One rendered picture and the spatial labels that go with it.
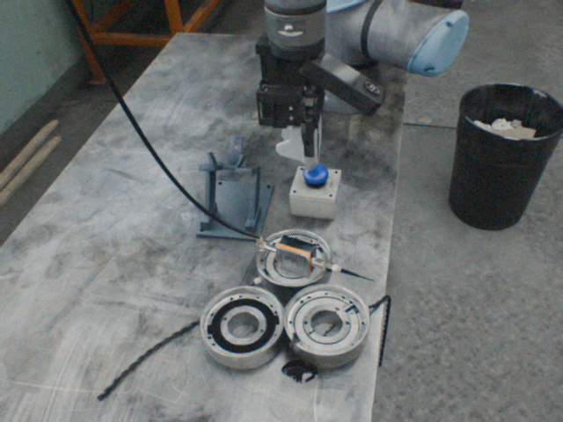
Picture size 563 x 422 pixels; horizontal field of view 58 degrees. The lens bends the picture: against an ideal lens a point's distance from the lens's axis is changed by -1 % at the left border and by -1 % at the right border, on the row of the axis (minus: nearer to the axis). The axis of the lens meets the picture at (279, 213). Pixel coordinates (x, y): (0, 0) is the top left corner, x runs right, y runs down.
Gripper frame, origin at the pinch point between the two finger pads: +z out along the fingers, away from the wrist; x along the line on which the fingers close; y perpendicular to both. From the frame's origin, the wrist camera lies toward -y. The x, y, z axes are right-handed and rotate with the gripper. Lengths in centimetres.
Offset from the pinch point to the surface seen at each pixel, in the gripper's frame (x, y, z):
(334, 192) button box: 1.8, -3.3, 3.7
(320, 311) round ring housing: 22.6, -4.8, 5.6
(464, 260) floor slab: -65, -40, 88
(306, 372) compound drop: 30.0, -4.3, 7.9
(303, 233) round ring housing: 10.3, -0.1, 4.7
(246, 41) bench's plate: -55, 27, 8
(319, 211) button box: 3.4, -1.3, 6.6
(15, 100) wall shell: -111, 161, 69
